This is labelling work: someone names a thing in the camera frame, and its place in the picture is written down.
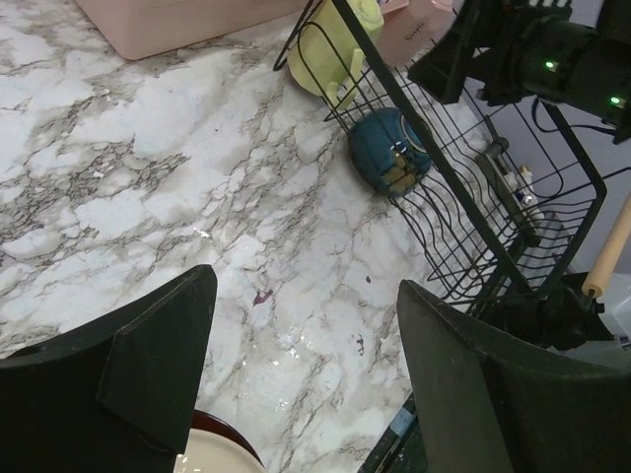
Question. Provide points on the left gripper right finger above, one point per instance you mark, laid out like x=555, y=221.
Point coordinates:
x=489, y=402

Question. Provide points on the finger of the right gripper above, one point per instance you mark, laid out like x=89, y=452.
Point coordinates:
x=442, y=71

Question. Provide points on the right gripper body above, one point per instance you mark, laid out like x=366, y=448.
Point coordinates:
x=504, y=37

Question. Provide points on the black wire dish rack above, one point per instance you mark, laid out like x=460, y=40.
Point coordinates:
x=511, y=194

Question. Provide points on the yellow-green ceramic mug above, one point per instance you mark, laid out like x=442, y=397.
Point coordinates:
x=326, y=60

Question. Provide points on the dark bowl cream inside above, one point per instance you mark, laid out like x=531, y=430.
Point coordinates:
x=387, y=153

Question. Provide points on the translucent pink storage box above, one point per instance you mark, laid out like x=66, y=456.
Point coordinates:
x=139, y=29

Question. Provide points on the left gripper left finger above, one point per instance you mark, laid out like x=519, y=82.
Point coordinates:
x=116, y=394

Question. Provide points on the pink and cream plate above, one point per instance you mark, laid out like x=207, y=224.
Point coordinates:
x=214, y=446

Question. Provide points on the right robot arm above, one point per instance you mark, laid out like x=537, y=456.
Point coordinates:
x=585, y=67

